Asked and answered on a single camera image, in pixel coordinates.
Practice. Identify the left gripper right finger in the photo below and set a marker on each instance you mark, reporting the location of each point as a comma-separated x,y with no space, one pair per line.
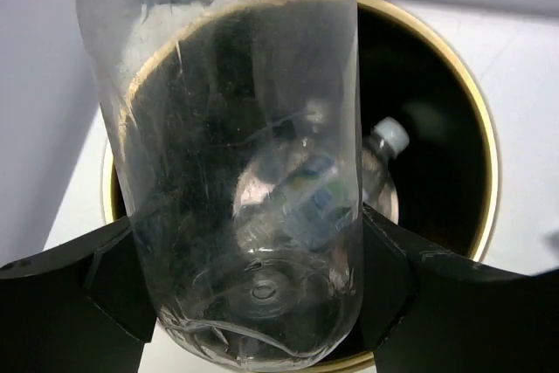
427,309

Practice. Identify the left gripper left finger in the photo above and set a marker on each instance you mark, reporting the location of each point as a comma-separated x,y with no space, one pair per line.
82,306

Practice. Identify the white green label water bottle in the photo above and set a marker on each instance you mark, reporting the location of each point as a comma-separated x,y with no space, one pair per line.
375,172

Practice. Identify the clear jar with metal lid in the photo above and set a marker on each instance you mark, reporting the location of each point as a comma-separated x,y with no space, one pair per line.
234,127

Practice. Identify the black bin with gold rim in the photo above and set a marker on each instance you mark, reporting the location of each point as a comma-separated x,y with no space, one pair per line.
445,178

